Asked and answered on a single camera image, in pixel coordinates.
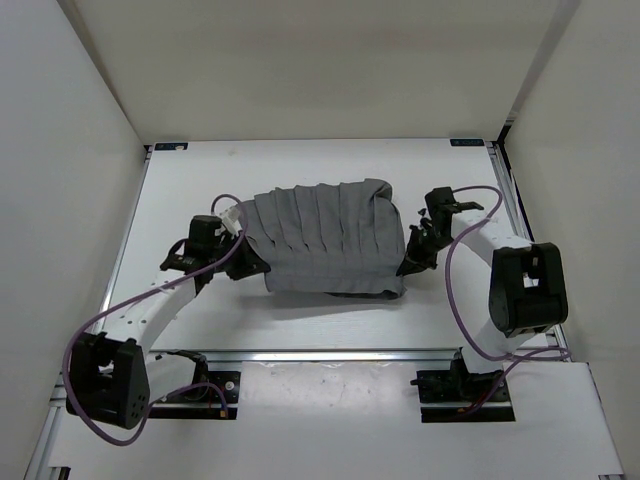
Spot blue left corner label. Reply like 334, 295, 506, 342
154, 142, 189, 151

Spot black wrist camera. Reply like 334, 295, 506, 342
186, 215, 222, 251
424, 187, 456, 215

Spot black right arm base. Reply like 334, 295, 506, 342
410, 353, 516, 424

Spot aluminium frame rail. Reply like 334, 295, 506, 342
478, 143, 559, 359

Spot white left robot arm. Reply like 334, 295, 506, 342
63, 234, 270, 445

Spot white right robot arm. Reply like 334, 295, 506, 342
397, 187, 568, 400

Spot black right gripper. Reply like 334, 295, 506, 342
399, 225, 458, 278

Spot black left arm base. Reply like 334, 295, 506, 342
146, 350, 241, 421

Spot blue corner label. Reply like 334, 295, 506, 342
450, 138, 485, 147
154, 142, 189, 151

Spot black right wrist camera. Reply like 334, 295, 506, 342
424, 187, 456, 215

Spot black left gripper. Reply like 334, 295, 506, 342
208, 230, 268, 280

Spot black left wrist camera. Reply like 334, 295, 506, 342
186, 215, 222, 251

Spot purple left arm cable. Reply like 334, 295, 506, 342
63, 193, 251, 446

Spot blue right corner label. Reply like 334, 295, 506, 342
450, 138, 485, 147

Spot grey pleated skirt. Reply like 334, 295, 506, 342
244, 178, 405, 299

